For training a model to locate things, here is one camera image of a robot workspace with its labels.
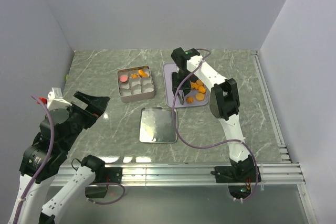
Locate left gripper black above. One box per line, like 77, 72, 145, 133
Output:
61, 90, 110, 150

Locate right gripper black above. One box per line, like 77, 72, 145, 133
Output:
172, 69, 192, 98

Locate orange flower cookie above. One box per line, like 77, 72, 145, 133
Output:
131, 74, 139, 79
186, 97, 194, 104

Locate pink round cookie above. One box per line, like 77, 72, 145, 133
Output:
119, 75, 128, 83

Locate metal tongs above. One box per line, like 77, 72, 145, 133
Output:
178, 90, 185, 105

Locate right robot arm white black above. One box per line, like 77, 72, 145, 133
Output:
171, 47, 258, 182

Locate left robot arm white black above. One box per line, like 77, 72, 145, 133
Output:
8, 88, 110, 223

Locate orange flower cookie bottom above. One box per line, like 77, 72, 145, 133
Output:
186, 97, 194, 104

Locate lavender cookie tray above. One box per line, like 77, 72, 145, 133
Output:
163, 62, 208, 108

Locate orange round cookie bottom right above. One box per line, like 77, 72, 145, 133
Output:
195, 93, 205, 101

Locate square cookie tin with liners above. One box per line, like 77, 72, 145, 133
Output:
117, 65, 155, 103

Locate silver tin lid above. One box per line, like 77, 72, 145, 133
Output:
139, 107, 178, 144

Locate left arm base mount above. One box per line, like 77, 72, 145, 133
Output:
85, 167, 126, 205

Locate aluminium front rail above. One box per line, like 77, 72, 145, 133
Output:
51, 163, 307, 187

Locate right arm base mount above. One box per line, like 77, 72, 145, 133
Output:
211, 166, 261, 200

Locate aluminium side rail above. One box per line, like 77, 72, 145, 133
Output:
251, 50, 292, 163

